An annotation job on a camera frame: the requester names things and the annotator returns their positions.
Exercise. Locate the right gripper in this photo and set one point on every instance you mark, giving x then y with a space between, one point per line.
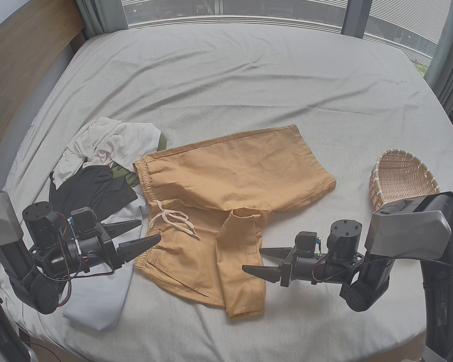
304 270

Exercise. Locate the pale grey garment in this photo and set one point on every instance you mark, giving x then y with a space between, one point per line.
98 307

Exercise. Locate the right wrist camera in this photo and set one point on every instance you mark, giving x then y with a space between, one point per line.
305 241

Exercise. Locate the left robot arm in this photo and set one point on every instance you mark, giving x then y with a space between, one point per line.
41 221

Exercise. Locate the black garment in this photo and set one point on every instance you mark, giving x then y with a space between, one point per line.
90 190

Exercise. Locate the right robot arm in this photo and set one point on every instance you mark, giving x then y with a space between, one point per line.
400 236

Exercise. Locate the tan shorts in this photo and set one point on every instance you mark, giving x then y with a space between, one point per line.
230 172

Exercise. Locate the window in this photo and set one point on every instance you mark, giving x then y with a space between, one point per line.
356 6

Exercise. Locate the green garment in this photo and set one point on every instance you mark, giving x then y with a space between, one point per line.
126 177

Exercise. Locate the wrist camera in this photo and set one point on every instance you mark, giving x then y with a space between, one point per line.
83 221
305 241

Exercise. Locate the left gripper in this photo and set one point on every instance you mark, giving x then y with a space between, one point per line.
98 251

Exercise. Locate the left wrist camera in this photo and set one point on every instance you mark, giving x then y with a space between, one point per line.
83 221

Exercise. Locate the bed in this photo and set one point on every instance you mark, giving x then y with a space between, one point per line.
249 89

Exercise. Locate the round woven basket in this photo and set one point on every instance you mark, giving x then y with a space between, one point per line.
404 175

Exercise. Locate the white garment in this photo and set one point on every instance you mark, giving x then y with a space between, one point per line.
120 141

